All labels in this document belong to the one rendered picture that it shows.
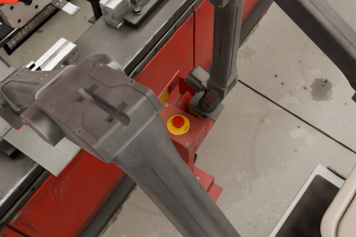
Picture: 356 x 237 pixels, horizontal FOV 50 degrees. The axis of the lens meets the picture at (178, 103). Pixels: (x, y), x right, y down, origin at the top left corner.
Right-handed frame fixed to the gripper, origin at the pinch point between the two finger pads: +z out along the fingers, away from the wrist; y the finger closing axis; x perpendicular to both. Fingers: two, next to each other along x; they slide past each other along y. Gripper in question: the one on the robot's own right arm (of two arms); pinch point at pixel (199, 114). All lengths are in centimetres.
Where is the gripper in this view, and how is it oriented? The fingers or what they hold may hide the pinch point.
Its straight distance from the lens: 128.1
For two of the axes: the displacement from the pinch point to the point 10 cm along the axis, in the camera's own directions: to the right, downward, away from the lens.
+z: -2.1, 3.6, 9.1
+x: -5.3, 7.4, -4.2
